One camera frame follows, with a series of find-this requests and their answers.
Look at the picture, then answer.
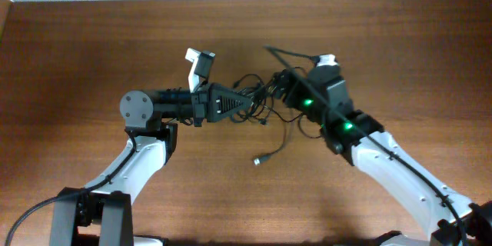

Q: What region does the black USB cable thick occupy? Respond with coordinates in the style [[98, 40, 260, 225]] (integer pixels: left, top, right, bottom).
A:
[[230, 72, 304, 166]]

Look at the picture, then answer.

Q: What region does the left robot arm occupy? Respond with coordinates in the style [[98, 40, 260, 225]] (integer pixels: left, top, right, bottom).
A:
[[49, 83, 253, 246]]

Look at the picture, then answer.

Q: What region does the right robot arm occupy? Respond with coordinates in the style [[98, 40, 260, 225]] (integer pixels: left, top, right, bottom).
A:
[[268, 65, 491, 245]]

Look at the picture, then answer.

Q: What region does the black USB cable thin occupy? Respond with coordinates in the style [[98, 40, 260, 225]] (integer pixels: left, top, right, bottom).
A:
[[230, 73, 308, 126]]

